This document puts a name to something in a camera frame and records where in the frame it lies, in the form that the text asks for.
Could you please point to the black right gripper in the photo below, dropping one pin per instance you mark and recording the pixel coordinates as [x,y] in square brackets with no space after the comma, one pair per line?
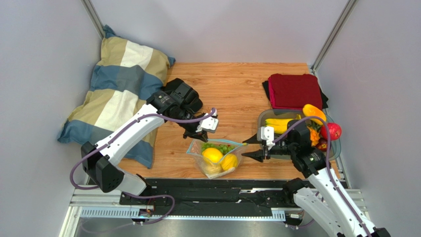
[265,150]

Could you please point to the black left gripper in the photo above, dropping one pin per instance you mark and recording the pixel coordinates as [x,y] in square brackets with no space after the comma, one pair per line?
[201,136]

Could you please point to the yellow pear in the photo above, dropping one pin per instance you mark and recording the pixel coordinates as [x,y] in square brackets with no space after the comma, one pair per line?
[229,161]

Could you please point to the green grape bunch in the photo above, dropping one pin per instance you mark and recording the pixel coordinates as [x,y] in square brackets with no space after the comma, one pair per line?
[223,148]

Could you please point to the yellow lemon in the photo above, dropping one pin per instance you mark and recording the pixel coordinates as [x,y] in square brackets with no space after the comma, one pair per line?
[212,155]

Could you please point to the clear zip top bag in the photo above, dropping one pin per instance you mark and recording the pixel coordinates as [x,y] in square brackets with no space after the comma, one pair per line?
[195,151]

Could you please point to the beige bumpy fruit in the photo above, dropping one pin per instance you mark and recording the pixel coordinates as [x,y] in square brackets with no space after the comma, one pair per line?
[211,169]

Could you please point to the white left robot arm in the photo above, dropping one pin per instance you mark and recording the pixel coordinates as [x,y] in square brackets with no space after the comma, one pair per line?
[177,102]

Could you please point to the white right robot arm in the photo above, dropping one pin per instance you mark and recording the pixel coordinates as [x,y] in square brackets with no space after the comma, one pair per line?
[335,211]

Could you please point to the black baseball cap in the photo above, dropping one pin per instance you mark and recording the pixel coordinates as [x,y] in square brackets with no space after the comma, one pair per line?
[184,94]

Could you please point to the grey fruit tray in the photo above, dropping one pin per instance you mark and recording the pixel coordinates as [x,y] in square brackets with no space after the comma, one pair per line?
[293,114]

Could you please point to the orange pineapple toy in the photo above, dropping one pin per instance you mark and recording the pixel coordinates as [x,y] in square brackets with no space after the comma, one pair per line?
[314,129]

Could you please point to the folded red cloth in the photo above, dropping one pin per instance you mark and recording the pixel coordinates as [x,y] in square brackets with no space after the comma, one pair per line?
[294,91]

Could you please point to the orange yellow mango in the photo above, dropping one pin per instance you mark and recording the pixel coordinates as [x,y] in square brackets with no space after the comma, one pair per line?
[312,111]

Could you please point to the dark purple plum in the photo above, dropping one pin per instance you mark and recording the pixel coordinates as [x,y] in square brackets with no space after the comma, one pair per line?
[322,145]

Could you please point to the red apple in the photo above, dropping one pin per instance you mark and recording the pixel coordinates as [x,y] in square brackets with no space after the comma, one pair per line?
[332,129]

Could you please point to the striped blue beige pillow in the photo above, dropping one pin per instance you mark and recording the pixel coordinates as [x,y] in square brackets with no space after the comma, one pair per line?
[125,77]

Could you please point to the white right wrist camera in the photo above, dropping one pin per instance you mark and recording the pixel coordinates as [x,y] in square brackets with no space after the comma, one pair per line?
[265,136]

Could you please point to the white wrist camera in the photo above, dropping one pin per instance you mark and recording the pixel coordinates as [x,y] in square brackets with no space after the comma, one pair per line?
[265,136]
[209,124]

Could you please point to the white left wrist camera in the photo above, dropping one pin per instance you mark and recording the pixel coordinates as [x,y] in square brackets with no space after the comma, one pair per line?
[209,124]

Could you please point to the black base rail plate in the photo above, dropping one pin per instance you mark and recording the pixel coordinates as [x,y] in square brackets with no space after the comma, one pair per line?
[212,198]

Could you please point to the right aluminium frame post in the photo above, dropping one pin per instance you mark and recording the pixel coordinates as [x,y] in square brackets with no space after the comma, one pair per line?
[339,24]

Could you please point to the aluminium frame post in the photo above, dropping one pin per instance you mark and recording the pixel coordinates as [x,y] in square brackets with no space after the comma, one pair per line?
[92,13]
[339,24]

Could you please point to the left aluminium frame post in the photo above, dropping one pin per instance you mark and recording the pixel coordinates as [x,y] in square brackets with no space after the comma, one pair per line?
[92,13]

